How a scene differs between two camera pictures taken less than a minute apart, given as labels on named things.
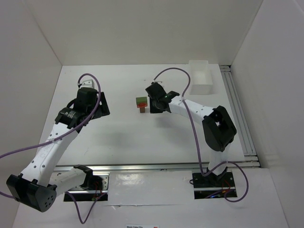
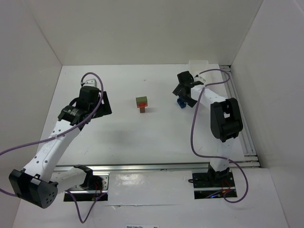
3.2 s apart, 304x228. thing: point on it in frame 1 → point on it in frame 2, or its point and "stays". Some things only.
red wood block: (142, 105) stays
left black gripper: (103, 107) stays
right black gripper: (153, 107) → (183, 90)
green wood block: (141, 99) stays
